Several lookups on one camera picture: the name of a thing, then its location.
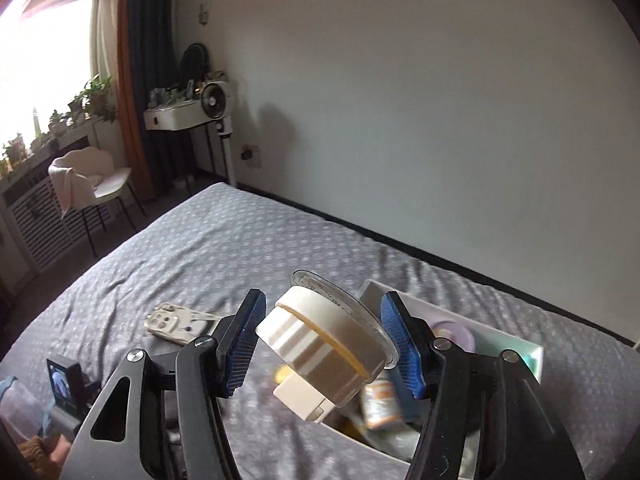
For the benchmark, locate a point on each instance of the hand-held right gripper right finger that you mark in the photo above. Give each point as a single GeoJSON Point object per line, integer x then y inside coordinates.
{"type": "Point", "coordinates": [400, 347]}

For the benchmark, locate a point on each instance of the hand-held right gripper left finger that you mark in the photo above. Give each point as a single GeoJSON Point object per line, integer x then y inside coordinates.
{"type": "Point", "coordinates": [244, 347]}

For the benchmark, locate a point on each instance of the white round jar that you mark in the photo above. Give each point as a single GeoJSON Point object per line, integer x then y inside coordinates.
{"type": "Point", "coordinates": [320, 340]}

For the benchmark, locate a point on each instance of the white storage box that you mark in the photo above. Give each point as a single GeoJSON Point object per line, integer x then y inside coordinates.
{"type": "Point", "coordinates": [500, 335]}

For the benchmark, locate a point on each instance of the purple round lid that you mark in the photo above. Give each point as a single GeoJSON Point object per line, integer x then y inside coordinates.
{"type": "Point", "coordinates": [455, 336]}

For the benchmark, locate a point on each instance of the orange label bottle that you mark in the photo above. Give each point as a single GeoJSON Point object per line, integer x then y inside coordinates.
{"type": "Point", "coordinates": [382, 402]}

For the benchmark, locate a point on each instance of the beige phone case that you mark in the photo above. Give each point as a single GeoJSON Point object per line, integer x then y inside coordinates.
{"type": "Point", "coordinates": [175, 322]}

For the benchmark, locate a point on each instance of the grey patterned bedsheet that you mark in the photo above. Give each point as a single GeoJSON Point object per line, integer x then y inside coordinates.
{"type": "Point", "coordinates": [225, 245]}

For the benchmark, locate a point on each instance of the white slatted radiator cover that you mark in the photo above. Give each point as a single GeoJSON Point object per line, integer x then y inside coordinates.
{"type": "Point", "coordinates": [45, 225]}

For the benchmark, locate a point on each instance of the white chair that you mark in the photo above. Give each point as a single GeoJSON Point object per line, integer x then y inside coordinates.
{"type": "Point", "coordinates": [116, 181]}

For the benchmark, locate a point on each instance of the pale pink cloth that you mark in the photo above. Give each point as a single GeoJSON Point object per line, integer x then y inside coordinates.
{"type": "Point", "coordinates": [80, 175]}

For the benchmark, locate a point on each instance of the orange curtain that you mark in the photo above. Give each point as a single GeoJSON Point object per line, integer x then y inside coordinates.
{"type": "Point", "coordinates": [132, 140]}

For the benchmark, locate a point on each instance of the white side table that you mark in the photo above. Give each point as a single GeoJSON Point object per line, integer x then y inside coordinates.
{"type": "Point", "coordinates": [170, 117]}

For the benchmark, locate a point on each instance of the white standing fan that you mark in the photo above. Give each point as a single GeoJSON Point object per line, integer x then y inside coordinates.
{"type": "Point", "coordinates": [215, 101]}

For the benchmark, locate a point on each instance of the group of small toiletry bottles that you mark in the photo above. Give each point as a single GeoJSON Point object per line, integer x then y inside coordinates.
{"type": "Point", "coordinates": [172, 96]}

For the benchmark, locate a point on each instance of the row of potted plants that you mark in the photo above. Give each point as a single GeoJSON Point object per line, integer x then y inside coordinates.
{"type": "Point", "coordinates": [95, 97]}

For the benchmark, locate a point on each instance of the black standing fan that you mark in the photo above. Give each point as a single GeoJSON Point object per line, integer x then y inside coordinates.
{"type": "Point", "coordinates": [194, 62]}

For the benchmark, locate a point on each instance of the bright window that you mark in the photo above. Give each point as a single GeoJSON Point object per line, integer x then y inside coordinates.
{"type": "Point", "coordinates": [45, 60]}

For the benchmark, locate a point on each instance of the dark blue curtain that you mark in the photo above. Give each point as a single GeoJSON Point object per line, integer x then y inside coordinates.
{"type": "Point", "coordinates": [150, 35]}

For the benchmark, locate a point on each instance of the wall outlet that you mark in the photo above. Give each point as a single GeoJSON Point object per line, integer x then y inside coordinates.
{"type": "Point", "coordinates": [251, 156]}

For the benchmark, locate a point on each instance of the wall pull switch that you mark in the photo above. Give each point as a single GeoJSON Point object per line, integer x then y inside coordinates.
{"type": "Point", "coordinates": [203, 14]}

